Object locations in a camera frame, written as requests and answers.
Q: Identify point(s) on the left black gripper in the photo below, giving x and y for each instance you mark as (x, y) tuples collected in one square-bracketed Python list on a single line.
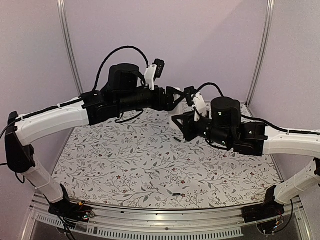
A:
[(169, 105)]

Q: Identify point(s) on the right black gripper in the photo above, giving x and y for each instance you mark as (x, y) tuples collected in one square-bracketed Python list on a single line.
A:
[(190, 126)]

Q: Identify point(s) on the white remote control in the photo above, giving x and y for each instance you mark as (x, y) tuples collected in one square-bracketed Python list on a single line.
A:
[(179, 95)]

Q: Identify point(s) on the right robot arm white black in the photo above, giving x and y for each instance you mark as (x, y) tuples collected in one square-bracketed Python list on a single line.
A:
[(223, 129)]

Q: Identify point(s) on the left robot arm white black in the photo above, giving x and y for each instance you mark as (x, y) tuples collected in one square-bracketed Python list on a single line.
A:
[(127, 89)]

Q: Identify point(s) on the floral patterned table mat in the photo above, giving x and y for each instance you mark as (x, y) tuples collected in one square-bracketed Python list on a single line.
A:
[(139, 164)]

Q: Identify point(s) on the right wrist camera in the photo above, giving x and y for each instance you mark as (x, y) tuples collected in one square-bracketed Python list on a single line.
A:
[(195, 100)]

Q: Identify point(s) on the front aluminium rail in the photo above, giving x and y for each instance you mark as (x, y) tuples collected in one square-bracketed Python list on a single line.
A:
[(124, 223)]

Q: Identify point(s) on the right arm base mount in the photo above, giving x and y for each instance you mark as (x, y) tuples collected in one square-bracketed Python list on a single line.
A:
[(261, 211)]

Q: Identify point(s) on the right aluminium frame post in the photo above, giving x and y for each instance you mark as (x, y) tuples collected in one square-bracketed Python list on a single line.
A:
[(270, 5)]

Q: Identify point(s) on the aluminium frame post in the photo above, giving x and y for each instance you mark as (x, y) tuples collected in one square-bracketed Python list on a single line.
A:
[(61, 6), (270, 5)]

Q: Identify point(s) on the left aluminium frame post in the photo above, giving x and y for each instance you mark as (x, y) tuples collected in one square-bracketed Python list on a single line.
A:
[(61, 6)]

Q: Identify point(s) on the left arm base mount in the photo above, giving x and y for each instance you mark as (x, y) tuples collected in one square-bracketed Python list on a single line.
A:
[(77, 212)]

